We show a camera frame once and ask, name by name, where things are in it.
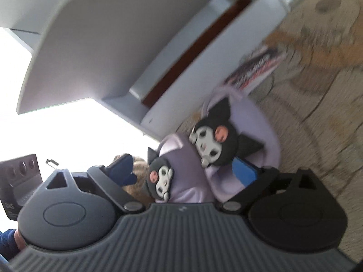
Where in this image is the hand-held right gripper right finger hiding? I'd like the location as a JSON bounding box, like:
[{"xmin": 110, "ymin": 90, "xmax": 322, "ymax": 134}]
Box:
[{"xmin": 223, "ymin": 159, "xmax": 322, "ymax": 213}]

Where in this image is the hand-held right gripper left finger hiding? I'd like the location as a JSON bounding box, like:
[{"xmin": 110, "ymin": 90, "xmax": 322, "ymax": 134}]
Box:
[{"xmin": 45, "ymin": 153, "xmax": 145, "ymax": 214}]

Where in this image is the brown plush slipper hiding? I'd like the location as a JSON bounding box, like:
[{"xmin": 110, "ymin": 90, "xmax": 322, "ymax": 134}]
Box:
[{"xmin": 113, "ymin": 154, "xmax": 155, "ymax": 204}]

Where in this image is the purple slipper with cartoon charm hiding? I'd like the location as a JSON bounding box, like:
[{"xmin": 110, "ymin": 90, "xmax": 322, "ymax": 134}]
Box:
[
  {"xmin": 189, "ymin": 88, "xmax": 282, "ymax": 203},
  {"xmin": 145, "ymin": 134, "xmax": 216, "ymax": 204}
]

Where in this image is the white shoe cabinet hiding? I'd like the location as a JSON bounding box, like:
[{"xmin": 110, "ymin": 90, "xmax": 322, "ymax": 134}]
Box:
[{"xmin": 0, "ymin": 0, "xmax": 290, "ymax": 142}]

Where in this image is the person's left forearm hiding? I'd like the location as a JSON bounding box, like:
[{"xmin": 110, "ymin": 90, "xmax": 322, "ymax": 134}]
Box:
[{"xmin": 0, "ymin": 228, "xmax": 27, "ymax": 261}]

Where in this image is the patterned loop-pile doormat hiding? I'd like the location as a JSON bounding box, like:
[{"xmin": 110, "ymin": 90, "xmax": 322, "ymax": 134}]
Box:
[{"xmin": 176, "ymin": 0, "xmax": 363, "ymax": 261}]

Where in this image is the printed leaflet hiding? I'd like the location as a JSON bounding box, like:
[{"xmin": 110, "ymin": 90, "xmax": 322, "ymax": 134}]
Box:
[{"xmin": 218, "ymin": 45, "xmax": 287, "ymax": 94}]

